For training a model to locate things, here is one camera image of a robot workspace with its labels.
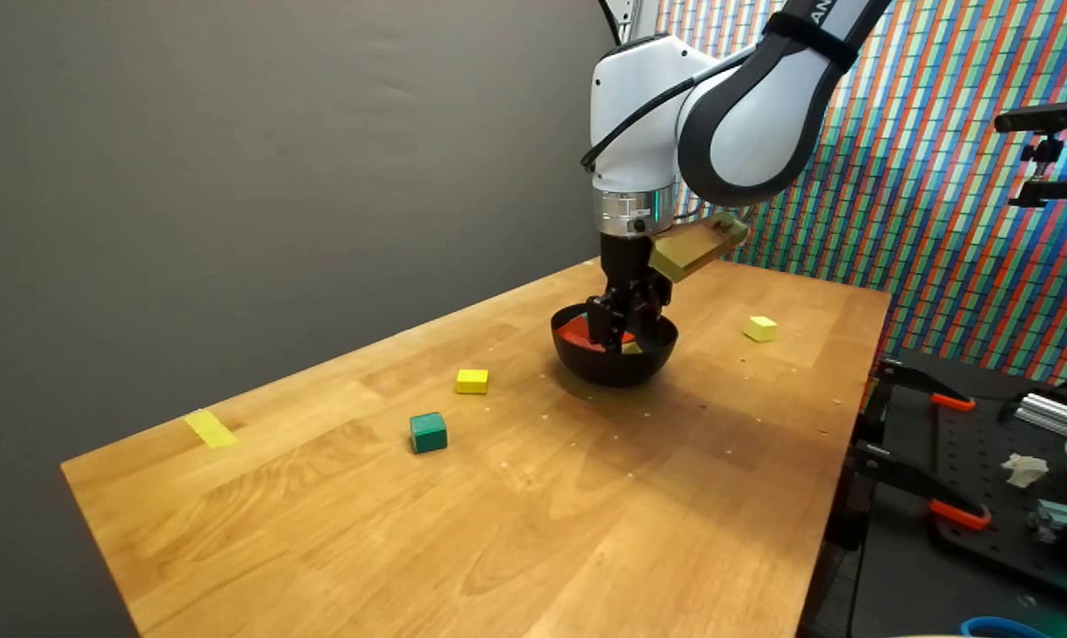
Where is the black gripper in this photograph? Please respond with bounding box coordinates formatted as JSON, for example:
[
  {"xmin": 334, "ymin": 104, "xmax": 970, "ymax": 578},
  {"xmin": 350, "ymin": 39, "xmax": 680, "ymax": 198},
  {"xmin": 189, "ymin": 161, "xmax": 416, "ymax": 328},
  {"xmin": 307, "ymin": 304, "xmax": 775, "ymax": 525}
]
[{"xmin": 585, "ymin": 230, "xmax": 665, "ymax": 354}]

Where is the yellow-green block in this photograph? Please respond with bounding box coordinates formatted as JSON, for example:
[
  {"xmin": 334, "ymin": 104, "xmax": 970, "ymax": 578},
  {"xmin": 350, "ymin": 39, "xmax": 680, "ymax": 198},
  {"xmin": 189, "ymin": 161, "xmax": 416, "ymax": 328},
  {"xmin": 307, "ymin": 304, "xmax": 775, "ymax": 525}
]
[{"xmin": 740, "ymin": 312, "xmax": 785, "ymax": 346}]

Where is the small yellow block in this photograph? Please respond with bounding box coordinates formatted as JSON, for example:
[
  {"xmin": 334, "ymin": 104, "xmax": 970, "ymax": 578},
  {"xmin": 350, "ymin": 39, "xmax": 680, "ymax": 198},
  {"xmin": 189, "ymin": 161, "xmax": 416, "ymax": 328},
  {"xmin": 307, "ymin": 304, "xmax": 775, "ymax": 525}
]
[{"xmin": 455, "ymin": 364, "xmax": 495, "ymax": 399}]

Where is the green block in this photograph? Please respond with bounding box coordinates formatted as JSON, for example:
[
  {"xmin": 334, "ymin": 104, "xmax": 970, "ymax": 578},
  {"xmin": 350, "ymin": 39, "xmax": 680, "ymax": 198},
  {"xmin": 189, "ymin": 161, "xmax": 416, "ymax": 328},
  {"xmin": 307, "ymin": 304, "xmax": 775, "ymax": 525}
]
[{"xmin": 404, "ymin": 408, "xmax": 450, "ymax": 457}]

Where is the black bowl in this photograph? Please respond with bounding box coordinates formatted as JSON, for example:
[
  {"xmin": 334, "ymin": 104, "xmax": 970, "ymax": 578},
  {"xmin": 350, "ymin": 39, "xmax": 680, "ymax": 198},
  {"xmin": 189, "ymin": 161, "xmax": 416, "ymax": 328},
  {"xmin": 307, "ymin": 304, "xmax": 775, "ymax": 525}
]
[{"xmin": 546, "ymin": 302, "xmax": 683, "ymax": 389}]

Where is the red wooden block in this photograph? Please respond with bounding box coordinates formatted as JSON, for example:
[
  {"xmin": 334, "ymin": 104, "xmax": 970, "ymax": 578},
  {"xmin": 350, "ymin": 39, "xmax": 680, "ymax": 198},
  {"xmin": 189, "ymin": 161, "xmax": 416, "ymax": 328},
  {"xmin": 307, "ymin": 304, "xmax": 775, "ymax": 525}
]
[{"xmin": 558, "ymin": 312, "xmax": 606, "ymax": 354}]

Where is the multicolour patterned backdrop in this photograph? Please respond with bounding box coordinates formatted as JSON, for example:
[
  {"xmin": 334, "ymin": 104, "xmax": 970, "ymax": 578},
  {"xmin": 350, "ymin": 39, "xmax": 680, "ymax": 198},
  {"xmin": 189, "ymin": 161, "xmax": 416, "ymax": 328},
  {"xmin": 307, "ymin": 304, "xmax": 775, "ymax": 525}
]
[{"xmin": 606, "ymin": 0, "xmax": 1067, "ymax": 389}]

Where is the black perforated board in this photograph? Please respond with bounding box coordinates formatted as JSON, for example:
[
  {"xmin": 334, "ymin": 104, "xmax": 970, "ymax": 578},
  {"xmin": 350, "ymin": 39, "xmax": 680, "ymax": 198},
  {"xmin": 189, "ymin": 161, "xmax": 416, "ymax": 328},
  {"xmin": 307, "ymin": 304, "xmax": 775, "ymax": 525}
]
[{"xmin": 793, "ymin": 346, "xmax": 1067, "ymax": 638}]

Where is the small white crumpled object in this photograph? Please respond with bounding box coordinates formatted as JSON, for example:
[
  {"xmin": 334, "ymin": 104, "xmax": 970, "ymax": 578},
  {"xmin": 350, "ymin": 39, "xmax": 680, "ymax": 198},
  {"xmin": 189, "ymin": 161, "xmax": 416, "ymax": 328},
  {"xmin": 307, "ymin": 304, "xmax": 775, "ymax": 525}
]
[{"xmin": 1000, "ymin": 450, "xmax": 1053, "ymax": 493}]

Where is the yellow tape strip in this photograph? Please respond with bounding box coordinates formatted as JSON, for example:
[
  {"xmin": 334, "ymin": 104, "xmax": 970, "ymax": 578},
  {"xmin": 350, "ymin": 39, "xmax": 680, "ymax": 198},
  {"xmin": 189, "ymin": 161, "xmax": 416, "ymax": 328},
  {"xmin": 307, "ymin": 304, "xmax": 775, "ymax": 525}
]
[{"xmin": 180, "ymin": 408, "xmax": 241, "ymax": 455}]

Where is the white ribbed part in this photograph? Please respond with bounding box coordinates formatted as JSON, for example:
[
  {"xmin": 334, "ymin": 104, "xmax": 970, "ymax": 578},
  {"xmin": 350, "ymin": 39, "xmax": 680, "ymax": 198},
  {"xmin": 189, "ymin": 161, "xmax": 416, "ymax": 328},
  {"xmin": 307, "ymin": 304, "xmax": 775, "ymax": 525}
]
[{"xmin": 1010, "ymin": 389, "xmax": 1067, "ymax": 438}]

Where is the grey fabric backdrop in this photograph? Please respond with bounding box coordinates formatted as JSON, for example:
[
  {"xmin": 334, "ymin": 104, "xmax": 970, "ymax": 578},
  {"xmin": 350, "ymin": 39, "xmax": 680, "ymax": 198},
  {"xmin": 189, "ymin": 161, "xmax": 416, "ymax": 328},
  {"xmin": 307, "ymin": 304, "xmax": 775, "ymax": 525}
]
[{"xmin": 0, "ymin": 0, "xmax": 683, "ymax": 638}]

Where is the tan wrist camera plate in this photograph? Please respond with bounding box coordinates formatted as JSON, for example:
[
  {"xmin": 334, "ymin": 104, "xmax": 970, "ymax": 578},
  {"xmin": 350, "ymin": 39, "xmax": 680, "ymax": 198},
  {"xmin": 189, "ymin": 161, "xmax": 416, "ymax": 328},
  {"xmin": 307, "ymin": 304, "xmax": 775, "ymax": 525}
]
[{"xmin": 650, "ymin": 214, "xmax": 755, "ymax": 287}]

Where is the black clamp orange handle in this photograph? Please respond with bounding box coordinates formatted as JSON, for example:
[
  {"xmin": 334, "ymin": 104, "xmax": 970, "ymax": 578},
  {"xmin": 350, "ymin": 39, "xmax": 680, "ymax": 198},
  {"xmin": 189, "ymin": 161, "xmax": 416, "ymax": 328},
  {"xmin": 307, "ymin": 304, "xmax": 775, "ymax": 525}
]
[
  {"xmin": 870, "ymin": 354, "xmax": 982, "ymax": 418},
  {"xmin": 848, "ymin": 436, "xmax": 995, "ymax": 536}
]

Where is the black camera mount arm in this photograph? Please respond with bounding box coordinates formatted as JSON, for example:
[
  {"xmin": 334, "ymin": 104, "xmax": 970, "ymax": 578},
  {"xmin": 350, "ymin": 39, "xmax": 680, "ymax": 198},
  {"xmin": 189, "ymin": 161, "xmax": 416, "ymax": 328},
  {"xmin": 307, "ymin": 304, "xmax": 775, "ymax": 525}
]
[{"xmin": 988, "ymin": 99, "xmax": 1067, "ymax": 214}]

